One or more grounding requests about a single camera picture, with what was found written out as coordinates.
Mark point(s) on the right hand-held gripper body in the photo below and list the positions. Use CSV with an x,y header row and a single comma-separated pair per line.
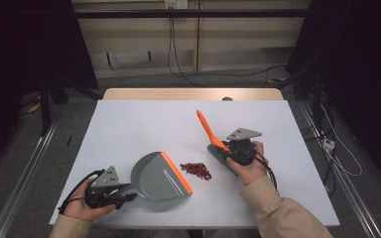
x,y
243,134

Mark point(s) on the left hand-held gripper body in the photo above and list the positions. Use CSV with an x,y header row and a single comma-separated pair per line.
x,y
107,178

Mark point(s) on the grey dustpan with orange edge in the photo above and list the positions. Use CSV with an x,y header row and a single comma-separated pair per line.
x,y
155,180

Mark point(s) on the group of red beans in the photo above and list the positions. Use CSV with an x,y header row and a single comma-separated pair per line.
x,y
196,170

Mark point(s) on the person's right hand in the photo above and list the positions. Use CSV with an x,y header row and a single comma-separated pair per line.
x,y
251,172

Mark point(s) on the person's left hand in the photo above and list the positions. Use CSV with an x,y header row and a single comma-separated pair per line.
x,y
79,208

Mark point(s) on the small black floor object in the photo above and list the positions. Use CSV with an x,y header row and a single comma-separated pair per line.
x,y
69,140

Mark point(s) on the white table cover sheet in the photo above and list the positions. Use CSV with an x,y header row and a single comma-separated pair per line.
x,y
145,125

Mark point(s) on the wooden table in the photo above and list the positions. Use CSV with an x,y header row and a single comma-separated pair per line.
x,y
178,94

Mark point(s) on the white power adapter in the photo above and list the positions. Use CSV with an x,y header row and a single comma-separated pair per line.
x,y
328,144

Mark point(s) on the black metal stand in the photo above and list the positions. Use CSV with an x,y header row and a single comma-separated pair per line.
x,y
44,109

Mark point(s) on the black horizontal metal bar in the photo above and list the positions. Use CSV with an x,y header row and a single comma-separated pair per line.
x,y
211,13

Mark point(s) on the black curtain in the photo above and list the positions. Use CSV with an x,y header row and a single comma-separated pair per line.
x,y
360,49
20,49

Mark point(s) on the aluminium floor rail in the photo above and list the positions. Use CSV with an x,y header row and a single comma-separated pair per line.
x,y
350,191
23,185

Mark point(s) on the white wall socket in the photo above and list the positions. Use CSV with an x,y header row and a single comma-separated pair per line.
x,y
176,3

